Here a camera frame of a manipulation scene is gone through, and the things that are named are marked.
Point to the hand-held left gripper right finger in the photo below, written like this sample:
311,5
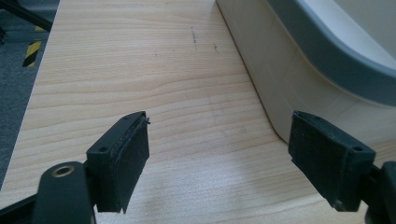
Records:
330,158

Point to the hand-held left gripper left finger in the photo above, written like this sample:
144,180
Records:
116,165

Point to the cream bin with grey rim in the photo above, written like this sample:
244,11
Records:
311,62

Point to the yellow black hazard tape strip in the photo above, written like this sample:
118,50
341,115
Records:
32,53

